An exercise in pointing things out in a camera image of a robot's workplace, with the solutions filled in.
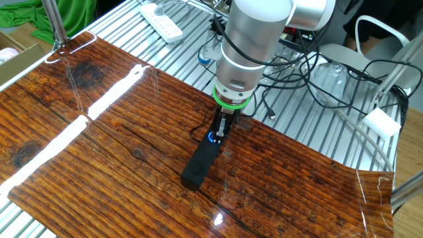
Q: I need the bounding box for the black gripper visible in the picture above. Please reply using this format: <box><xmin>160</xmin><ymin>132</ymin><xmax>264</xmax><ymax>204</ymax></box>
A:
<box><xmin>210</xmin><ymin>105</ymin><xmax>241</xmax><ymax>144</ymax></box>

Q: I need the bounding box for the aluminium frame bar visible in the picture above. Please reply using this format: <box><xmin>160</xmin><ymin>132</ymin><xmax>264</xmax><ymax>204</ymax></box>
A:
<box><xmin>391</xmin><ymin>171</ymin><xmax>423</xmax><ymax>212</ymax></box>

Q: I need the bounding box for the aluminium frame post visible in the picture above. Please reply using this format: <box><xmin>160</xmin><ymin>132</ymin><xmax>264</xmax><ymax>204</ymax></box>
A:
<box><xmin>371</xmin><ymin>32</ymin><xmax>423</xmax><ymax>105</ymax></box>
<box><xmin>41</xmin><ymin>0</ymin><xmax>71</xmax><ymax>51</ymax></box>

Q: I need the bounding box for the black controller box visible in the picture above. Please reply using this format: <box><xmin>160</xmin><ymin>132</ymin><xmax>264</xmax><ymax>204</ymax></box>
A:
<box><xmin>277</xmin><ymin>24</ymin><xmax>315</xmax><ymax>44</ymax></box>

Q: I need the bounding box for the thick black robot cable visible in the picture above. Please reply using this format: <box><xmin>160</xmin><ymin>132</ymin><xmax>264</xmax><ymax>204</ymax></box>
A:
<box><xmin>211</xmin><ymin>15</ymin><xmax>318</xmax><ymax>67</ymax></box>

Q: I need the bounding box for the black power strip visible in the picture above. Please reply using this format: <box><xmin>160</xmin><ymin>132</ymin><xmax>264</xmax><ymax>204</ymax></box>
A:
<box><xmin>180</xmin><ymin>130</ymin><xmax>229</xmax><ymax>192</ymax></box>

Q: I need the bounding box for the green fabric sheet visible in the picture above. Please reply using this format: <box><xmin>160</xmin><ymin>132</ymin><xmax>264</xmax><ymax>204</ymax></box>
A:
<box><xmin>0</xmin><ymin>0</ymin><xmax>97</xmax><ymax>46</ymax></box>

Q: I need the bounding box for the pale pink bag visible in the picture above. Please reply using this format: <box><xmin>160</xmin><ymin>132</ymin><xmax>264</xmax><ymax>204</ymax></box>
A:
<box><xmin>0</xmin><ymin>47</ymin><xmax>20</xmax><ymax>65</ymax></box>

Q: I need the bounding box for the green flange ring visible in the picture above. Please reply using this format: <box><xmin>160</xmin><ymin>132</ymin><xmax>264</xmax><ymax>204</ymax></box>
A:
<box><xmin>211</xmin><ymin>85</ymin><xmax>251</xmax><ymax>111</ymax></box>

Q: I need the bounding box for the grey flexible hose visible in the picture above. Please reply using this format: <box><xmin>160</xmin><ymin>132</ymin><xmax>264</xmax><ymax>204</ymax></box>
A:
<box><xmin>313</xmin><ymin>89</ymin><xmax>396</xmax><ymax>173</ymax></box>

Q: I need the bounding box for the thin black speaker cable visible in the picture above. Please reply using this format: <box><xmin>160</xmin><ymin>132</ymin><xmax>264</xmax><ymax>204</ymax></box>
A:
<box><xmin>188</xmin><ymin>107</ymin><xmax>215</xmax><ymax>141</ymax></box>

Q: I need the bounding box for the white power strip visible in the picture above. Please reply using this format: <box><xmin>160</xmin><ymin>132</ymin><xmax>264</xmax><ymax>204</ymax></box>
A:
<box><xmin>139</xmin><ymin>2</ymin><xmax>184</xmax><ymax>44</ymax></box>

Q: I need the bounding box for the blue white small object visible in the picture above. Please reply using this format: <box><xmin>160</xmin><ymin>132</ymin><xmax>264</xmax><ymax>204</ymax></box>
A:
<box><xmin>197</xmin><ymin>49</ymin><xmax>215</xmax><ymax>66</ymax></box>

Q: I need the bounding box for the white plastic chair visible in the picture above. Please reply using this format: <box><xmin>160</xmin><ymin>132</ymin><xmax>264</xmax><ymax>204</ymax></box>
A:
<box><xmin>319</xmin><ymin>15</ymin><xmax>410</xmax><ymax>80</ymax></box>

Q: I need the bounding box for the clear plastic cover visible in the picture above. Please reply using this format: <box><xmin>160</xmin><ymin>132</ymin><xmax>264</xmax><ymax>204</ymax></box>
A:
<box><xmin>310</xmin><ymin>62</ymin><xmax>350</xmax><ymax>100</ymax></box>

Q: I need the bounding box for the black table cable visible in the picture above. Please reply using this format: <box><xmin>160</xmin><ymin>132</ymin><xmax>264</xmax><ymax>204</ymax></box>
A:
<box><xmin>254</xmin><ymin>26</ymin><xmax>417</xmax><ymax>120</ymax></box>

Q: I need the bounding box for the black USB cable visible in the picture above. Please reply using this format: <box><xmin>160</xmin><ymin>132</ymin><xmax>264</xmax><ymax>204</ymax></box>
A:
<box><xmin>262</xmin><ymin>84</ymin><xmax>278</xmax><ymax>120</ymax></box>

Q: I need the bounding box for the wood-grain vinyl table mat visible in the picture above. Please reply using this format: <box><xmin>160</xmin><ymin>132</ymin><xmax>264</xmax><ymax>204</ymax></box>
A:
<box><xmin>0</xmin><ymin>30</ymin><xmax>396</xmax><ymax>238</ymax></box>

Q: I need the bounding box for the brown cardboard box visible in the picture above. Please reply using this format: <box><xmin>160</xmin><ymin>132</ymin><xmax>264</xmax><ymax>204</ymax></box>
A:
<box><xmin>0</xmin><ymin>31</ymin><xmax>44</xmax><ymax>87</ymax></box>

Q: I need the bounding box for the white power adapter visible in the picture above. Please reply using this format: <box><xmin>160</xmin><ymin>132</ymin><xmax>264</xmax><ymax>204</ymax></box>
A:
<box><xmin>362</xmin><ymin>107</ymin><xmax>403</xmax><ymax>139</ymax></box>

